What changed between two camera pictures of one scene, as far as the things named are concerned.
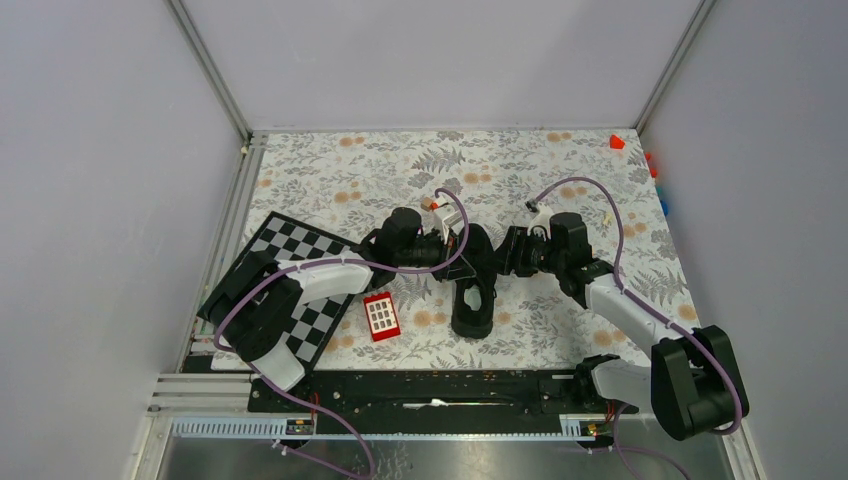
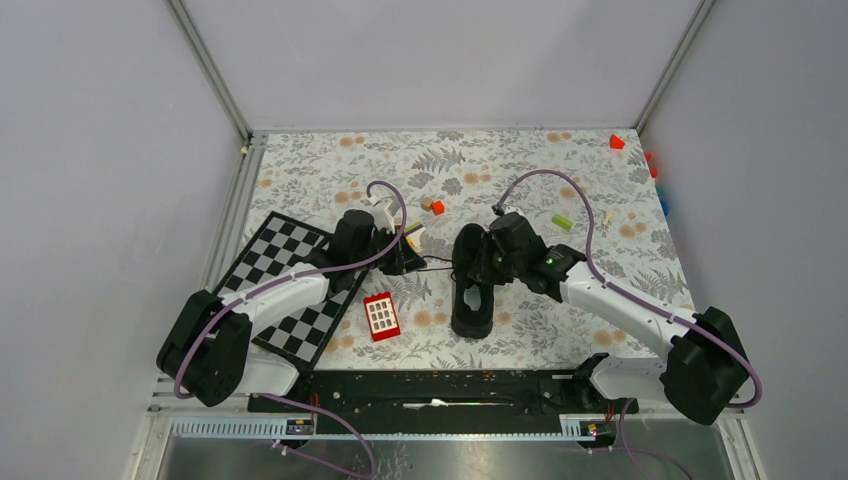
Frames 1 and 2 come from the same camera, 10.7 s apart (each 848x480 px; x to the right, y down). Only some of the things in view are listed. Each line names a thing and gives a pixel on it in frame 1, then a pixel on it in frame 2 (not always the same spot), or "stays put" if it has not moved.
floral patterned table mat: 344,185 stays put
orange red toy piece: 653,171 stays put
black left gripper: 459,269 → 404,259
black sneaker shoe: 474,265 stays put
